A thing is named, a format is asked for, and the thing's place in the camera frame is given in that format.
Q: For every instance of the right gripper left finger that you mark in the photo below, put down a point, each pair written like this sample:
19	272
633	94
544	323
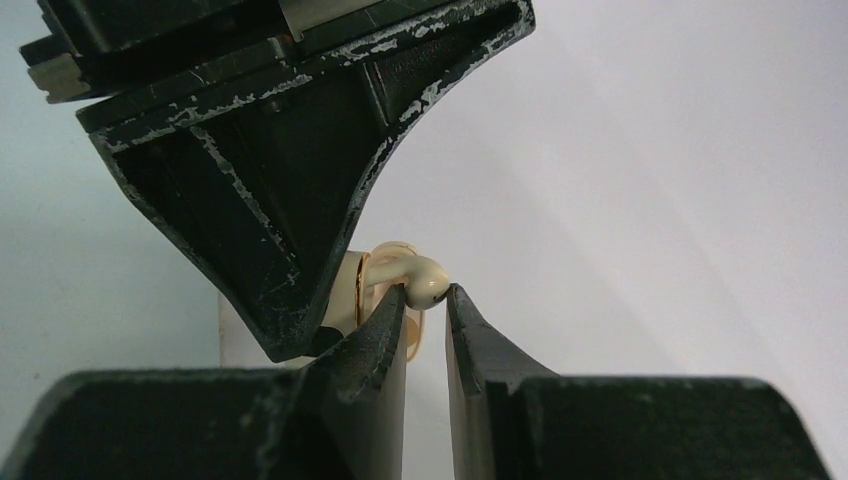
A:
339	417

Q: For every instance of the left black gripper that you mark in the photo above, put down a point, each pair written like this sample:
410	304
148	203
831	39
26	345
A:
250	133

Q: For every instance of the beige earbud charging case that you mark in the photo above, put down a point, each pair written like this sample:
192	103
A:
351	302

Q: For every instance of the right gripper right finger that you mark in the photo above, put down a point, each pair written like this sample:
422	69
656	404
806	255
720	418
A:
512	417

